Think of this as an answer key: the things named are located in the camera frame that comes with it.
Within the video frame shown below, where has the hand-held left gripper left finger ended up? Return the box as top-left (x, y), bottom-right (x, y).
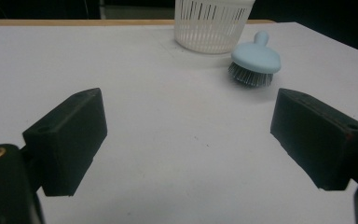
top-left (22, 87), bottom-right (108, 197)

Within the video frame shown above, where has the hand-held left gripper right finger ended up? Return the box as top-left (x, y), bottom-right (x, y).
top-left (269, 87), bottom-right (358, 191)

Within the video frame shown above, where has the light blue hairbrush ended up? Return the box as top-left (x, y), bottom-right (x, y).
top-left (227, 30), bottom-right (282, 89)

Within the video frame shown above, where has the white slotted plastic basket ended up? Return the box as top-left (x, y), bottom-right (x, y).
top-left (173, 0), bottom-right (256, 55)

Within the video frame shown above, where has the white table cover sheet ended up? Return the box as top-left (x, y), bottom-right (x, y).
top-left (0, 21), bottom-right (358, 224)

